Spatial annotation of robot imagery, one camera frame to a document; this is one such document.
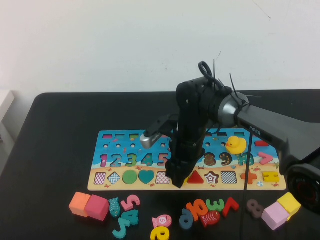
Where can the green circle piece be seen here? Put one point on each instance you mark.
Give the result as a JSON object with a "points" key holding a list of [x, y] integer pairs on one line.
{"points": [[129, 177]]}

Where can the pink number five piece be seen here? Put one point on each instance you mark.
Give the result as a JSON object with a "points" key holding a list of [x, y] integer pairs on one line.
{"points": [[126, 205]]}

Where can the yellow number piece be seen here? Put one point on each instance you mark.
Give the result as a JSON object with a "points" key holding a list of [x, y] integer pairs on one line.
{"points": [[156, 233]]}

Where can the red number seven piece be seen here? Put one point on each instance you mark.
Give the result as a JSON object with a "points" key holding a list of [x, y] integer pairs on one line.
{"points": [[228, 208]]}

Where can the dark blue number nine piece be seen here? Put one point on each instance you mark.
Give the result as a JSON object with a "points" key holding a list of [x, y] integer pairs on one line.
{"points": [[185, 212]]}

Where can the red minus sign piece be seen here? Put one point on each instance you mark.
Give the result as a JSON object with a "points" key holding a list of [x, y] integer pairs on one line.
{"points": [[260, 143]]}

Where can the pink greater-than sign piece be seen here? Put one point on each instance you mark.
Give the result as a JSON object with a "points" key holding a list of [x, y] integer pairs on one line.
{"points": [[268, 158]]}

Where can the red wooden fish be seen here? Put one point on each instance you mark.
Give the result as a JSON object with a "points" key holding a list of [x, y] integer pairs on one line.
{"points": [[210, 218]]}

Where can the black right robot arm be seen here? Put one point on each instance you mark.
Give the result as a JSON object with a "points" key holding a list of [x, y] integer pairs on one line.
{"points": [[270, 125]]}

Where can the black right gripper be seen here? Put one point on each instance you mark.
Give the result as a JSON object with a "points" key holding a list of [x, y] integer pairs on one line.
{"points": [[187, 150]]}

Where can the yellow wooden cube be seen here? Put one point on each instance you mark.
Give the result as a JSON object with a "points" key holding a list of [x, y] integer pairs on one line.
{"points": [[287, 203]]}

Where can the teal number four piece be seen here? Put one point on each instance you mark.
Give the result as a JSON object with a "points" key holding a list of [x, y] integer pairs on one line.
{"points": [[132, 217]]}

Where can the brown number eight piece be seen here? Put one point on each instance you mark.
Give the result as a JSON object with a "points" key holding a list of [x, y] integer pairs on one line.
{"points": [[255, 209]]}

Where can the white furniture edge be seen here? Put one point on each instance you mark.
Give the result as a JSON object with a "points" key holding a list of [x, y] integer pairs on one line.
{"points": [[5, 102]]}

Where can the green number three piece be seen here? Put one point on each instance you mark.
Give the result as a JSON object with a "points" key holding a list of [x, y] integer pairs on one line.
{"points": [[212, 207]]}

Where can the pink wooden fish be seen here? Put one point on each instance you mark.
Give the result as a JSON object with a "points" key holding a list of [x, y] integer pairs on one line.
{"points": [[161, 221]]}

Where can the teal hook-shaped number piece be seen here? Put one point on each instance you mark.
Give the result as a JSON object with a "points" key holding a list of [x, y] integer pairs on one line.
{"points": [[122, 231]]}

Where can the teal heart piece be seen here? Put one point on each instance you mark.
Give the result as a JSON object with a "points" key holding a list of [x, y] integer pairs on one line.
{"points": [[146, 176]]}

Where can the orange plus sign piece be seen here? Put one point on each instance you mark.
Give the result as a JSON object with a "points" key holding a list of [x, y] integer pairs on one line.
{"points": [[253, 177]]}

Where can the yellow rubber duck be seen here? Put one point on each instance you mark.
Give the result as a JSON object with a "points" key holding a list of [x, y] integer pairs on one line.
{"points": [[237, 145]]}

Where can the red triangle piece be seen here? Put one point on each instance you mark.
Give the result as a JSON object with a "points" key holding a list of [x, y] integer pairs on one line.
{"points": [[196, 179]]}

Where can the magenta wooden cube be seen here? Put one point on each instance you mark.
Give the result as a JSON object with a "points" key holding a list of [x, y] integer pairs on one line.
{"points": [[97, 207]]}

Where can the light pink wooden cube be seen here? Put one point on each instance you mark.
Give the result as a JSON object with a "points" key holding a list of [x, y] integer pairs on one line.
{"points": [[273, 215]]}

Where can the orange wooden cube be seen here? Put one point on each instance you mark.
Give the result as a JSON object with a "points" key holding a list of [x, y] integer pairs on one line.
{"points": [[78, 205]]}

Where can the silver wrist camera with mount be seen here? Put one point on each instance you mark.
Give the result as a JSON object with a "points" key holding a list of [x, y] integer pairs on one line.
{"points": [[147, 141]]}

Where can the teal wooden fish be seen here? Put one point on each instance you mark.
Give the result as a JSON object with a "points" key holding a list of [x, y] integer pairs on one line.
{"points": [[114, 207]]}

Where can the colourful wooden puzzle board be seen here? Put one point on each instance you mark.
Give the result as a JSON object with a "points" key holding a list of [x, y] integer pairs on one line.
{"points": [[120, 152]]}

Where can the orange number ten piece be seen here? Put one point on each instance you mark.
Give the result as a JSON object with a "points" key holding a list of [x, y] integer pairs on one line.
{"points": [[192, 212]]}

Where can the yellow equals sign piece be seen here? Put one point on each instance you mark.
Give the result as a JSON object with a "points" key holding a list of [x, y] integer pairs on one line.
{"points": [[270, 177]]}

